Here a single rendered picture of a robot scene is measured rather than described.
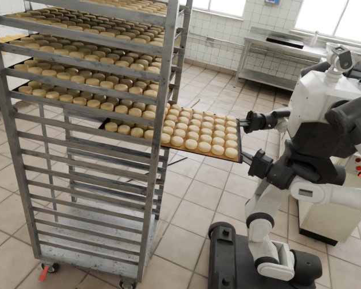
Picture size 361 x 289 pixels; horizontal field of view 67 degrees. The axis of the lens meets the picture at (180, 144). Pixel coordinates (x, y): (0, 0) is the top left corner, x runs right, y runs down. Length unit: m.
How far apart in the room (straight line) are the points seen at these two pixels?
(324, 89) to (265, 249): 0.97
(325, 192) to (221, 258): 0.97
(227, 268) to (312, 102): 1.12
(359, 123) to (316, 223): 1.48
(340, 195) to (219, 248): 1.02
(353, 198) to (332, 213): 1.28
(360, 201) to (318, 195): 0.12
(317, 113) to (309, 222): 1.40
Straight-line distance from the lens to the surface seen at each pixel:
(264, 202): 1.44
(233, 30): 5.72
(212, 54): 5.87
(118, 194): 1.91
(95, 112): 1.10
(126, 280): 1.76
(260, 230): 1.51
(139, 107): 1.13
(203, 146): 1.10
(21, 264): 2.06
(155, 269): 1.94
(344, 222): 2.40
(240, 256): 1.93
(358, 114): 1.02
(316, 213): 2.33
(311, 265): 1.86
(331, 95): 1.11
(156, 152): 1.06
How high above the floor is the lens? 1.64
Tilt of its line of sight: 32 degrees down
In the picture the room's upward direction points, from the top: 10 degrees clockwise
